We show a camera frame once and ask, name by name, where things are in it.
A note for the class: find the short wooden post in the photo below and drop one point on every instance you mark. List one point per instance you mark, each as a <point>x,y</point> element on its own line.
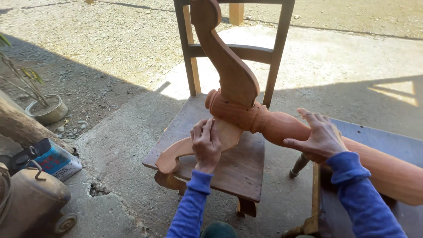
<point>236,14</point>

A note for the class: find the person's left fingers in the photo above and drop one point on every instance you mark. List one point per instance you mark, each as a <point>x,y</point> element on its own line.
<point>205,129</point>

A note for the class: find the person's left hand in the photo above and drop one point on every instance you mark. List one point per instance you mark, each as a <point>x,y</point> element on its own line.
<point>206,148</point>

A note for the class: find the brown sandpaper piece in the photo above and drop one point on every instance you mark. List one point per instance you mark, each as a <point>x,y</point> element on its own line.
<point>212,125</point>

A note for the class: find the thin leafy plant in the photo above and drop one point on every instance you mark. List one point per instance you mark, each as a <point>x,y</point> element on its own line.
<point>28,81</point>

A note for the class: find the person's right hand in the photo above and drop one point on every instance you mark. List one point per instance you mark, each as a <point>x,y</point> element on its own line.
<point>325,140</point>

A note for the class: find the dark wooden table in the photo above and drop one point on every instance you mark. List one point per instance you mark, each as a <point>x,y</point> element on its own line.
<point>380,142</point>

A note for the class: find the round metal plant pot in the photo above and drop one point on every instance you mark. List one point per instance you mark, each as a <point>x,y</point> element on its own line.
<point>49,112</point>

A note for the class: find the rough tree log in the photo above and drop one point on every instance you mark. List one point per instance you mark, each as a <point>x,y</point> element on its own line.
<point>23,127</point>

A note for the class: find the wooden pedestal with legs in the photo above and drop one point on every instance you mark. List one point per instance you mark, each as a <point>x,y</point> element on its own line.
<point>277,125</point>

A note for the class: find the brown wooden chair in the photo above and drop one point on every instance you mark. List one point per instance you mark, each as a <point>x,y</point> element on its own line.
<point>231,168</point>

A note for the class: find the dusty metal tank with wheel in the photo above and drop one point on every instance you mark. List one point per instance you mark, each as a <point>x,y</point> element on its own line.
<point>29,201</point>

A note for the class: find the person's dark green knee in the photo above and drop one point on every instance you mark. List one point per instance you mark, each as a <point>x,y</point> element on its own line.
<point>218,230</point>

